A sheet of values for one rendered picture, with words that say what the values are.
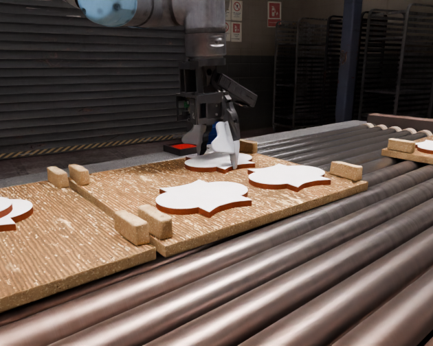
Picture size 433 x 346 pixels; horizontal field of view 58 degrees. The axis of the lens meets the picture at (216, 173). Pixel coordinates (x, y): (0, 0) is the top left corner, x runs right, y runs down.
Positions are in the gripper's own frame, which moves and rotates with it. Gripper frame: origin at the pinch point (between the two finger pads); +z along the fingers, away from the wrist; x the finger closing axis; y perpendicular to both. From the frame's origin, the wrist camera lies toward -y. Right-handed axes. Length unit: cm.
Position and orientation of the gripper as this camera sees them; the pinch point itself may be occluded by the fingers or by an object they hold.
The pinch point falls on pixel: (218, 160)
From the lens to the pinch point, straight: 80.2
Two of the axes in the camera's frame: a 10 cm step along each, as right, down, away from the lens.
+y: -7.9, 2.1, -5.7
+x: 6.1, 2.1, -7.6
